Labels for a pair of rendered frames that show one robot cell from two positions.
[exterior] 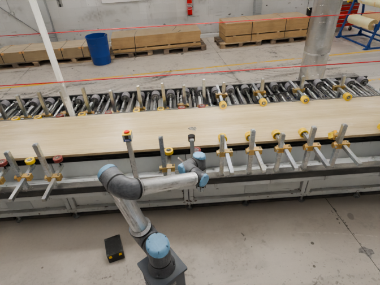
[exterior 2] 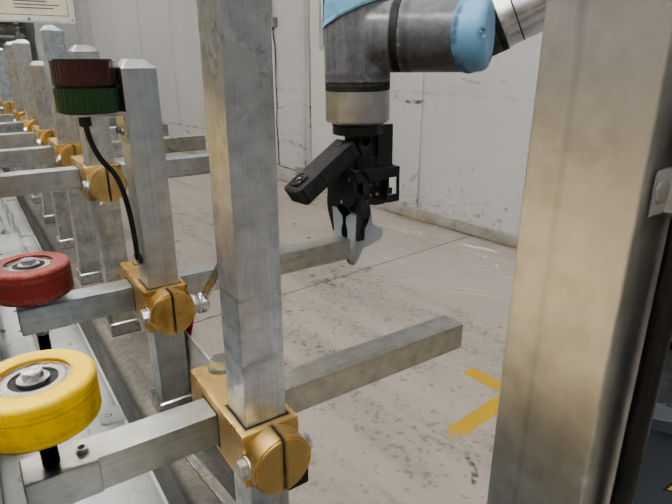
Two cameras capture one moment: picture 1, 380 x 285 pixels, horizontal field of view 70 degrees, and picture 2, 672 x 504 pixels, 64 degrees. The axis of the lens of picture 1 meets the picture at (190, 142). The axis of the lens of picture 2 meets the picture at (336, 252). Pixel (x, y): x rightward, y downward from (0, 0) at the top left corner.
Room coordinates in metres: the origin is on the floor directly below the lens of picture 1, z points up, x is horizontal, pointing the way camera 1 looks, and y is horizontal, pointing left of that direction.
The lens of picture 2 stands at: (1.95, 0.58, 1.11)
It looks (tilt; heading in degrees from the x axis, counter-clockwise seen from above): 20 degrees down; 237
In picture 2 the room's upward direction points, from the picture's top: straight up
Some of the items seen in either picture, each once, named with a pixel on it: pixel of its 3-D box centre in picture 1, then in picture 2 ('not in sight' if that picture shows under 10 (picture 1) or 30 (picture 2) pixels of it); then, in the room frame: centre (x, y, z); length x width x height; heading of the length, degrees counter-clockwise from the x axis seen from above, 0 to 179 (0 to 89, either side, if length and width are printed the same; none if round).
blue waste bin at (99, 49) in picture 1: (99, 48); not in sight; (7.15, 2.19, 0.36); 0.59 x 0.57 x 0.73; 6
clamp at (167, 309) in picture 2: not in sight; (153, 294); (1.81, -0.04, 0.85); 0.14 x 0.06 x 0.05; 91
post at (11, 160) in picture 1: (18, 173); not in sight; (1.78, 1.48, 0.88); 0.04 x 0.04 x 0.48; 1
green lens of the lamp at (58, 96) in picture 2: not in sight; (88, 99); (1.85, -0.02, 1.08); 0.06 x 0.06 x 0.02
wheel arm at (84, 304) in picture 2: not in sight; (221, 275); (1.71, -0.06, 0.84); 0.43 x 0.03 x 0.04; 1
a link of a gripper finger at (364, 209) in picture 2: not in sight; (356, 210); (1.51, -0.04, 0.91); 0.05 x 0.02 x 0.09; 91
